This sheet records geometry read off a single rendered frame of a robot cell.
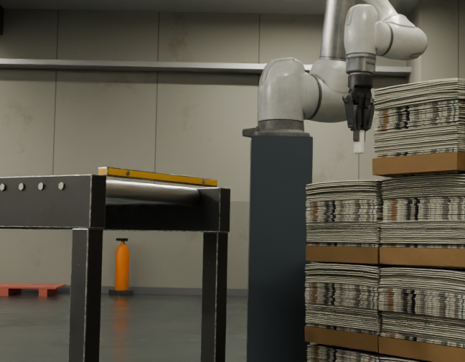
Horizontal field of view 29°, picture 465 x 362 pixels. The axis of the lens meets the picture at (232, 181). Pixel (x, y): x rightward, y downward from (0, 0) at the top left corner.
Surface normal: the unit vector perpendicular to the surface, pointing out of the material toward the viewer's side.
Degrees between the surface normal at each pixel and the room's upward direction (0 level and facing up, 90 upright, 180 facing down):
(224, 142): 90
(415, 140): 90
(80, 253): 90
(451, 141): 90
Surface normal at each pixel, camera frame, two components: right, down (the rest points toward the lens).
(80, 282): -0.56, -0.07
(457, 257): -0.81, 0.00
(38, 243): 0.00, -0.07
